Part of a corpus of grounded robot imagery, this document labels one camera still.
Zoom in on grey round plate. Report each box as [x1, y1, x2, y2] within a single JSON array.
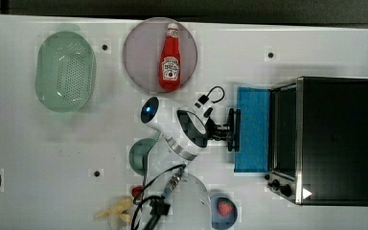
[[123, 17, 197, 93]]

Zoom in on green cup with handle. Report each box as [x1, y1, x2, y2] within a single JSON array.
[[128, 138, 157, 176]]

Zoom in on green oval colander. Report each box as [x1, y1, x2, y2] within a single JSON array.
[[34, 31, 96, 113]]

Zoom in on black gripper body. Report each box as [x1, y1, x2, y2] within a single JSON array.
[[206, 119, 231, 141]]

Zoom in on black toaster oven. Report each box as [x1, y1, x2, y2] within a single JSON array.
[[227, 76, 368, 207]]

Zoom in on peeled banana toy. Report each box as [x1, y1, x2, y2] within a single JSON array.
[[94, 197, 133, 230]]

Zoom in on red ketchup bottle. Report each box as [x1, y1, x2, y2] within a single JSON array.
[[158, 23, 181, 91]]

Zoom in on blue bowl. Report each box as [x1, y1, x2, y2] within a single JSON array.
[[211, 195, 238, 230]]

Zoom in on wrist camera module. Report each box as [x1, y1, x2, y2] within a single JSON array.
[[192, 85, 225, 108]]

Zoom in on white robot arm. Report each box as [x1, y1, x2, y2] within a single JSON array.
[[131, 97, 238, 230]]

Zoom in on red strawberry toy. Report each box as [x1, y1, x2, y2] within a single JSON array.
[[218, 200, 234, 217]]

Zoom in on small red apple toy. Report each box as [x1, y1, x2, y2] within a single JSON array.
[[131, 186, 143, 199]]

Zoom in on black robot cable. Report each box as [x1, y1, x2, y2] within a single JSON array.
[[130, 163, 187, 230]]

